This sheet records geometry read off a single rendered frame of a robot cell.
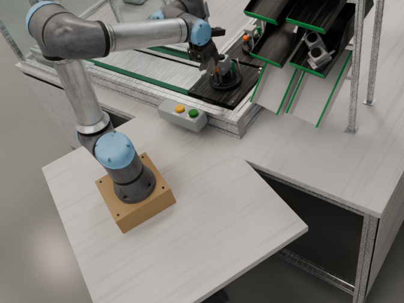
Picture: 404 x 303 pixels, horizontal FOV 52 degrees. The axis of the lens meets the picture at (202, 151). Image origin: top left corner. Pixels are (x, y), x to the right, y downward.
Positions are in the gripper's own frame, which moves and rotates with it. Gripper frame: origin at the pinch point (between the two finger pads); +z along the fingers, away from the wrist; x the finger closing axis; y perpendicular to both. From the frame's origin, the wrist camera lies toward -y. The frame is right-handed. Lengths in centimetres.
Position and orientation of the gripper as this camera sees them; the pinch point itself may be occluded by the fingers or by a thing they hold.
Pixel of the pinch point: (212, 70)
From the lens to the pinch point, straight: 165.3
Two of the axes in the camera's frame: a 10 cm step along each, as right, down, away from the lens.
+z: 2.1, 6.6, 7.2
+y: -5.8, 6.7, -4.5
